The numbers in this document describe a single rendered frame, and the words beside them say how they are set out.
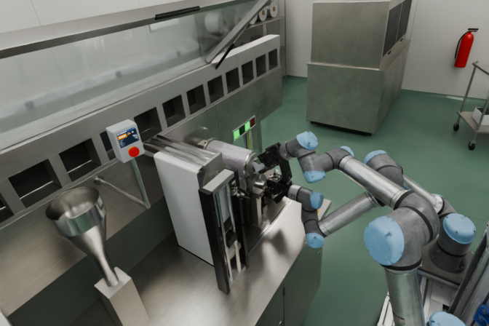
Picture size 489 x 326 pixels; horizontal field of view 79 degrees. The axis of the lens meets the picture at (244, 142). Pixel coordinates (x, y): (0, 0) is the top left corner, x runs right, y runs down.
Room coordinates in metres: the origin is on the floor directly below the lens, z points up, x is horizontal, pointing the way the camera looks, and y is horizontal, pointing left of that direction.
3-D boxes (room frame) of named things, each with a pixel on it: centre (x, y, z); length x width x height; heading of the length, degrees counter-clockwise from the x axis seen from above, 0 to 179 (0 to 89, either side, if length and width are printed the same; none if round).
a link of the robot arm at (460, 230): (0.87, -0.89, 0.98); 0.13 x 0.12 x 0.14; 176
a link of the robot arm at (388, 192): (0.79, -0.45, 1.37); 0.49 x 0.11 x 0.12; 23
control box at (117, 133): (0.74, 0.33, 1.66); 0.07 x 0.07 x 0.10; 43
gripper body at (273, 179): (1.14, -0.15, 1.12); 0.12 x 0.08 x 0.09; 52
